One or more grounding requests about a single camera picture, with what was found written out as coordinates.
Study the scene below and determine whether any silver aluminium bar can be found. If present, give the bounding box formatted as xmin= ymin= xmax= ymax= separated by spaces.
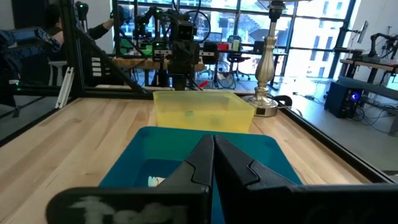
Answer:
xmin=55 ymin=67 xmax=75 ymax=110

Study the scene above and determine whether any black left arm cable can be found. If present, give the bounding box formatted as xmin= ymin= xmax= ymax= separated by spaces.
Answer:
xmin=183 ymin=9 xmax=213 ymax=43

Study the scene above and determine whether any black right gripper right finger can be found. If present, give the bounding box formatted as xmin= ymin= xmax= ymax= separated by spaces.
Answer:
xmin=214 ymin=136 xmax=398 ymax=224

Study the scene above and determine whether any pale teal staple remover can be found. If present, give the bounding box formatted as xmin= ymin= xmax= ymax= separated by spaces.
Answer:
xmin=147 ymin=175 xmax=166 ymax=187

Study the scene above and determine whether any person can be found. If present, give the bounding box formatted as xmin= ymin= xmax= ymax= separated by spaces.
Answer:
xmin=46 ymin=2 xmax=116 ymax=44

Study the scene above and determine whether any black office chair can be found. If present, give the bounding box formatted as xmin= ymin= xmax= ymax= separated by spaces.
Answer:
xmin=226 ymin=35 xmax=251 ymax=82

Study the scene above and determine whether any yellow translucent plastic bin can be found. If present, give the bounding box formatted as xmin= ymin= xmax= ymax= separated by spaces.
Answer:
xmin=152 ymin=90 xmax=256 ymax=134

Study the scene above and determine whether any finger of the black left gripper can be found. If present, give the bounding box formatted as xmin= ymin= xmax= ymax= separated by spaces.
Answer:
xmin=172 ymin=73 xmax=184 ymax=91
xmin=183 ymin=73 xmax=195 ymax=91

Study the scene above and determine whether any black table clamp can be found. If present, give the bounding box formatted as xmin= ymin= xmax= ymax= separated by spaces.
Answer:
xmin=273 ymin=95 xmax=293 ymax=108

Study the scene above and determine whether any computer tower with blue lights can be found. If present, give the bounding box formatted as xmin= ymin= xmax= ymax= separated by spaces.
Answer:
xmin=325 ymin=80 xmax=363 ymax=119

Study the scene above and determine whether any wooden desk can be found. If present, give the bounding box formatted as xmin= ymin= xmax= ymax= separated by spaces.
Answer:
xmin=111 ymin=55 xmax=206 ymax=72

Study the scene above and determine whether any teal plastic bin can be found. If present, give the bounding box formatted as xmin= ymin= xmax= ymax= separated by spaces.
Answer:
xmin=98 ymin=126 xmax=303 ymax=224

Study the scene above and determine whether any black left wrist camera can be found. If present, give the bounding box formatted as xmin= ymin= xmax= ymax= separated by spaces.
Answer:
xmin=176 ymin=21 xmax=197 ymax=42

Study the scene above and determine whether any black box with white labels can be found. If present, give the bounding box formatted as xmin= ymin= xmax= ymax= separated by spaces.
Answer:
xmin=90 ymin=55 xmax=105 ymax=78

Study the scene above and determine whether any black computer monitor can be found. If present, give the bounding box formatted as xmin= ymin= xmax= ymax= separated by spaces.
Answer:
xmin=356 ymin=20 xmax=369 ymax=44

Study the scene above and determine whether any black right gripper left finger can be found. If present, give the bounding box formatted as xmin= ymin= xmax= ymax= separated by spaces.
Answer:
xmin=46 ymin=135 xmax=215 ymax=224

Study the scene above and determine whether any blue patterned jacket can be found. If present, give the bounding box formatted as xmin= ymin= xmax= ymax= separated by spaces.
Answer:
xmin=0 ymin=27 xmax=62 ymax=60

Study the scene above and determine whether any white shade silver table lamp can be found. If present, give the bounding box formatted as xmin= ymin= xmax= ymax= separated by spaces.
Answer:
xmin=247 ymin=0 xmax=289 ymax=118

